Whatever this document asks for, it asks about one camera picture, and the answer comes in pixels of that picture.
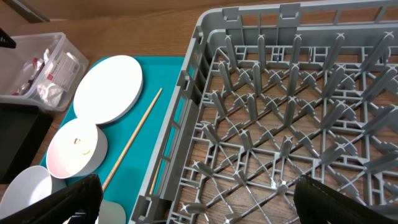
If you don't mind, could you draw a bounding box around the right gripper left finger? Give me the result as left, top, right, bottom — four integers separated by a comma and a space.
1, 174, 103, 224

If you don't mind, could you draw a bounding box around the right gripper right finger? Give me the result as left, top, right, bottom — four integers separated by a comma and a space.
294, 175, 397, 224

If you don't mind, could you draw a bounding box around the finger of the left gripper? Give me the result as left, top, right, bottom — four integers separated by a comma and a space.
0, 29, 16, 49

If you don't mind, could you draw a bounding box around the red snack wrapper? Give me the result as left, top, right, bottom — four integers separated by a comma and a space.
12, 57, 45, 96

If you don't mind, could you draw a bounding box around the shallow grey-white bowl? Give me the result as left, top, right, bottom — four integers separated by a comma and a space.
1, 166, 67, 219

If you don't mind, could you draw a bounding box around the white bowl with food residue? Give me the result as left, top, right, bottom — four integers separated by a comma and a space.
45, 118, 108, 179

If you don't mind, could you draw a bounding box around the wooden chopstick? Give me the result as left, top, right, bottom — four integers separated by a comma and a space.
149, 159, 162, 195
102, 88, 163, 192

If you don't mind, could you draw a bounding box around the large white plate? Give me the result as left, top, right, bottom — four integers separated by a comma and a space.
73, 55, 144, 124

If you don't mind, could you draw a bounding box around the clear plastic waste bin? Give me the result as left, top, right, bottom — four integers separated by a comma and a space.
1, 32, 89, 111

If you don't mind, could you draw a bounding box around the black food waste tray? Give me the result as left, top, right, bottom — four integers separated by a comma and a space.
1, 103, 53, 184

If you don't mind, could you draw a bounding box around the grey dishwasher rack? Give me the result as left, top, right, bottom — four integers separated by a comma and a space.
129, 1, 397, 223

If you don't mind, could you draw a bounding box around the teal serving tray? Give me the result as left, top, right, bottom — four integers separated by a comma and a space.
39, 55, 187, 224

